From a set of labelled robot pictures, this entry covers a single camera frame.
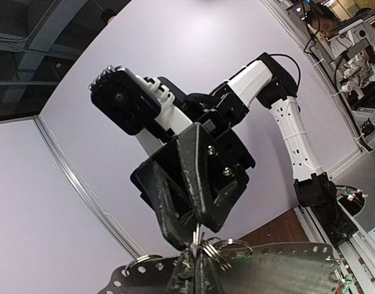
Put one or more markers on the right aluminium corner post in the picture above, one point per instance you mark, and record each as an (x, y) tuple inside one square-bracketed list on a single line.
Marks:
[(86, 195)]

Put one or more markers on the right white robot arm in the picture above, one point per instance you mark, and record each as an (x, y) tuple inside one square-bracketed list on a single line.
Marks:
[(265, 80)]

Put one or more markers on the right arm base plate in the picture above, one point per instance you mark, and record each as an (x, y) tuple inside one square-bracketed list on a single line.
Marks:
[(336, 222)]

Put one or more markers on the person in background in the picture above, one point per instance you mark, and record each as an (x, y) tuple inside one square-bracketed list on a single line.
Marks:
[(327, 24)]

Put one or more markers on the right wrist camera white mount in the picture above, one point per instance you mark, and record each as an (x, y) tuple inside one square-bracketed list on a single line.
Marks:
[(137, 104)]

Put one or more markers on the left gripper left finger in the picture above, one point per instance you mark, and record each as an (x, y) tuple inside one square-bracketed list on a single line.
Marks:
[(182, 279)]

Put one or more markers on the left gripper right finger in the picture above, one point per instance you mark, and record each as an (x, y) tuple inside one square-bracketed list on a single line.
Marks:
[(206, 276)]

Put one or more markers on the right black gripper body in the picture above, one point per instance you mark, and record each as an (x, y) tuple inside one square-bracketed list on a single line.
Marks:
[(221, 131)]

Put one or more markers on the aluminium rail frame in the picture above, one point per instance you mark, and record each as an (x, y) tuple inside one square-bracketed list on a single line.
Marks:
[(355, 256)]

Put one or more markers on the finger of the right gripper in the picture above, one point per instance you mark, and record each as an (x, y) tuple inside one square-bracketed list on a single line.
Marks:
[(212, 193), (169, 202)]

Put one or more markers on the keyring with green tag keys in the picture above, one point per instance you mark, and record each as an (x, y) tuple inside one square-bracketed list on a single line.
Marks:
[(242, 268)]

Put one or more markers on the right round circuit board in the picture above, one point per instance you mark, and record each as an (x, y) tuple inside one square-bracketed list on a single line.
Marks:
[(352, 199)]

